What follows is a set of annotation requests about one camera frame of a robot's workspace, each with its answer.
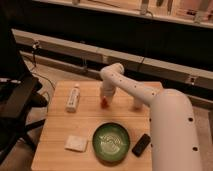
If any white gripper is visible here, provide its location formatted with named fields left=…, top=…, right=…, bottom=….
left=100, top=81, right=116, bottom=108

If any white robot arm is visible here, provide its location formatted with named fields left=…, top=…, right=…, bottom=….
left=100, top=63, right=203, bottom=171

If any white sponge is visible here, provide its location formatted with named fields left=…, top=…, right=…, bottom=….
left=65, top=135, right=87, bottom=152

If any green bowl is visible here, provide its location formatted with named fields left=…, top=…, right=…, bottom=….
left=92, top=122, right=130, bottom=163

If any wooden table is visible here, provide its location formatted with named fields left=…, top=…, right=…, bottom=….
left=32, top=81, right=152, bottom=171

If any black phone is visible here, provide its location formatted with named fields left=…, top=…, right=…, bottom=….
left=132, top=134, right=151, bottom=157

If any black office chair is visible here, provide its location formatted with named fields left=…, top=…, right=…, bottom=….
left=0, top=17, right=48, bottom=165

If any black cable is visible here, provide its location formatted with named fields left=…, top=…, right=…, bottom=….
left=21, top=53, right=56, bottom=91

